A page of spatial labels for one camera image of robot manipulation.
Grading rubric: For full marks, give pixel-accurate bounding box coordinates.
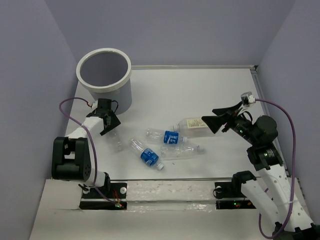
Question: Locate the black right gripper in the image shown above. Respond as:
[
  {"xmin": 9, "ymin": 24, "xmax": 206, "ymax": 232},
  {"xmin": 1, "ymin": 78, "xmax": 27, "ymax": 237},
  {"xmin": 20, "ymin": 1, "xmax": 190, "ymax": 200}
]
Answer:
[{"xmin": 200, "ymin": 101, "xmax": 259, "ymax": 146}]

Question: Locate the clear unlabelled bottle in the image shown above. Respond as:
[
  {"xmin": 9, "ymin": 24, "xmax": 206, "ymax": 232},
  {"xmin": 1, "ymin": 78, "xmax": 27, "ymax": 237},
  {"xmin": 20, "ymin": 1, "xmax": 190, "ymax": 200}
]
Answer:
[{"xmin": 108, "ymin": 131, "xmax": 125, "ymax": 153}]

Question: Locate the blue label bottle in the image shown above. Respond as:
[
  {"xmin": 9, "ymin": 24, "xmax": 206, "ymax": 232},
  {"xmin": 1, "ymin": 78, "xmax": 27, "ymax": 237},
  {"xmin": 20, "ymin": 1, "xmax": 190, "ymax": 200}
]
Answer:
[
  {"xmin": 145, "ymin": 128, "xmax": 188, "ymax": 145},
  {"xmin": 129, "ymin": 138, "xmax": 164, "ymax": 171}
]

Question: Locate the blue label bottle front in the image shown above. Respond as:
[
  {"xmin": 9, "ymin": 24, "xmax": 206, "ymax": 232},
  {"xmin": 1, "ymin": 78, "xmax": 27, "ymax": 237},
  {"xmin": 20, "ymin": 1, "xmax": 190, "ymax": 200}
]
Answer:
[{"xmin": 129, "ymin": 138, "xmax": 164, "ymax": 171}]

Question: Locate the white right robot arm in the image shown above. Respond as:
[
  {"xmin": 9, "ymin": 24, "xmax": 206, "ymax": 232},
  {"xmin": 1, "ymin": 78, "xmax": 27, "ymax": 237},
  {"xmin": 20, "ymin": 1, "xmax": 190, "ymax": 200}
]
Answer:
[{"xmin": 201, "ymin": 102, "xmax": 320, "ymax": 240}]

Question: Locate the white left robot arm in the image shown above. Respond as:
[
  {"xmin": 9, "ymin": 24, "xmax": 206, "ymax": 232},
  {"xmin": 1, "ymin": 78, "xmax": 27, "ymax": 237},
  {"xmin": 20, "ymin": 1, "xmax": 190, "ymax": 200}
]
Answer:
[{"xmin": 51, "ymin": 97, "xmax": 121, "ymax": 198}]

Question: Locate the white round plastic bin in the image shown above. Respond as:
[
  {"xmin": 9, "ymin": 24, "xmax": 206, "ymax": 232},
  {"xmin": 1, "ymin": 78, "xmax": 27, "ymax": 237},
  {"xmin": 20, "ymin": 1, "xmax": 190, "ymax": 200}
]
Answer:
[{"xmin": 75, "ymin": 48, "xmax": 132, "ymax": 114}]

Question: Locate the clear bottle cream label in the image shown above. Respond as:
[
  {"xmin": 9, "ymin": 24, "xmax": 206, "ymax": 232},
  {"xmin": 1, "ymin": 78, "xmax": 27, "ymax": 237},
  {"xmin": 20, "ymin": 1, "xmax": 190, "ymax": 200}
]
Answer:
[{"xmin": 172, "ymin": 117, "xmax": 215, "ymax": 138}]

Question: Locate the clear crushed bottle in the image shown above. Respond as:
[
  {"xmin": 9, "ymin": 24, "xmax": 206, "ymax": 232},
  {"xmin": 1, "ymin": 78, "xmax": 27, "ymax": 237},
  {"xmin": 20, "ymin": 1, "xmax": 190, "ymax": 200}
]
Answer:
[{"xmin": 160, "ymin": 144, "xmax": 206, "ymax": 160}]

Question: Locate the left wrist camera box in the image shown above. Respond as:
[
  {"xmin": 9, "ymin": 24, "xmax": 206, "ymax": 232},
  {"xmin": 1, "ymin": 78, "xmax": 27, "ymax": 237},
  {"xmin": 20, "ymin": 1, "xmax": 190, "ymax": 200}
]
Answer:
[{"xmin": 91, "ymin": 100, "xmax": 98, "ymax": 110}]

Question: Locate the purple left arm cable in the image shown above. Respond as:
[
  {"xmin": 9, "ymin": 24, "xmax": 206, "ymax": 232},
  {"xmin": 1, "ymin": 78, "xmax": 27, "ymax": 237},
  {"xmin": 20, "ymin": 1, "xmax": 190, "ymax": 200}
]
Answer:
[{"xmin": 59, "ymin": 97, "xmax": 118, "ymax": 205}]

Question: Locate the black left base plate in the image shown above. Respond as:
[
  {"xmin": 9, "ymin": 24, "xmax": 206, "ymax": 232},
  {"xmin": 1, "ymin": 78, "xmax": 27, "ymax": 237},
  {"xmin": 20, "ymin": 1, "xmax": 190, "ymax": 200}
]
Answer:
[{"xmin": 79, "ymin": 181, "xmax": 128, "ymax": 211}]

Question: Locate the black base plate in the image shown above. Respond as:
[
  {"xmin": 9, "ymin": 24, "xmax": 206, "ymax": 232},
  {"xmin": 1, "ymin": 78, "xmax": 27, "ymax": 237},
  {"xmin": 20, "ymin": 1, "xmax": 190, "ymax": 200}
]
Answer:
[
  {"xmin": 79, "ymin": 181, "xmax": 128, "ymax": 211},
  {"xmin": 212, "ymin": 181, "xmax": 255, "ymax": 210}
]

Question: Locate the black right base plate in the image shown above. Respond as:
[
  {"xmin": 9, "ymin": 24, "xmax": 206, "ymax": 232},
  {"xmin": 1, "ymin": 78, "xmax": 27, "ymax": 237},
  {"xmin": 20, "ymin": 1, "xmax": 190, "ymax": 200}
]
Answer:
[{"xmin": 212, "ymin": 181, "xmax": 255, "ymax": 210}]

